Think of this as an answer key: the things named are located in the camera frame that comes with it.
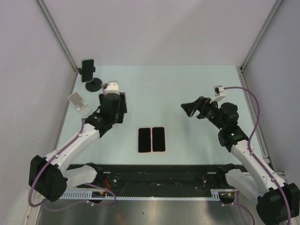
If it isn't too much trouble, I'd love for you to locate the white phone stand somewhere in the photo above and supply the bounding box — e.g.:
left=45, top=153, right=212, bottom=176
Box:
left=68, top=92, right=91, bottom=117

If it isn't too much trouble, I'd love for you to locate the white cable duct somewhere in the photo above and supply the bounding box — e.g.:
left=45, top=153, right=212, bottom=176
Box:
left=59, top=189, right=237, bottom=201

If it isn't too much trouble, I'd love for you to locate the pink case phone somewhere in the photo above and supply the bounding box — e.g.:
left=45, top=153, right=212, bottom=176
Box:
left=152, top=127, right=166, bottom=152
left=138, top=127, right=151, bottom=153

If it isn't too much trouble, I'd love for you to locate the purple cable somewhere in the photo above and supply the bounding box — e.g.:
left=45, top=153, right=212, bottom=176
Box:
left=28, top=83, right=117, bottom=213
left=221, top=86, right=293, bottom=225

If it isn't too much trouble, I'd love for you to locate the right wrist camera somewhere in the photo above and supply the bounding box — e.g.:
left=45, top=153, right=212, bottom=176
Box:
left=210, top=85, right=227, bottom=103

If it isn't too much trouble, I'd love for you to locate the grey case phone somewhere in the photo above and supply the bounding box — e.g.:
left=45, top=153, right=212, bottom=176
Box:
left=81, top=59, right=94, bottom=83

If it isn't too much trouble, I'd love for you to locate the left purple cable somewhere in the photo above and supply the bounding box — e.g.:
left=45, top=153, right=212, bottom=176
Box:
left=28, top=83, right=117, bottom=213

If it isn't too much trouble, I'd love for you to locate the black round-base phone stand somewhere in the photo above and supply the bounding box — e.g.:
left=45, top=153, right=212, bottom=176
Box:
left=77, top=66, right=103, bottom=92

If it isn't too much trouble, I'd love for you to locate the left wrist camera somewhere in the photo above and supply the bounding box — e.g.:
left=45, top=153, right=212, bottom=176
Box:
left=102, top=81, right=120, bottom=95

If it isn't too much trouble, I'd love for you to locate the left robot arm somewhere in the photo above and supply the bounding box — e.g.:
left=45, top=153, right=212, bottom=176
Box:
left=28, top=92, right=127, bottom=207

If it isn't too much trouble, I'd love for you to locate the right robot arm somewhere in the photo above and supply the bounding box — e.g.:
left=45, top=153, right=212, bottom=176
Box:
left=181, top=96, right=300, bottom=225

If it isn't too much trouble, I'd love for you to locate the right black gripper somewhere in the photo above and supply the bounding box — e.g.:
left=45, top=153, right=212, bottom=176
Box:
left=180, top=96, right=225, bottom=130

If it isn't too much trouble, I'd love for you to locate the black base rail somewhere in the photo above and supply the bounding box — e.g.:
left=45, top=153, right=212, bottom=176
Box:
left=67, top=164, right=243, bottom=197

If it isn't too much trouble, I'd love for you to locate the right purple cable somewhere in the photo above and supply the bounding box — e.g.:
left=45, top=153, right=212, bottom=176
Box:
left=221, top=86, right=293, bottom=225

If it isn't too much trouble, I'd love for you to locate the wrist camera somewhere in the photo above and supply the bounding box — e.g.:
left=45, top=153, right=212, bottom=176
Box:
left=102, top=81, right=120, bottom=95
left=210, top=85, right=227, bottom=103

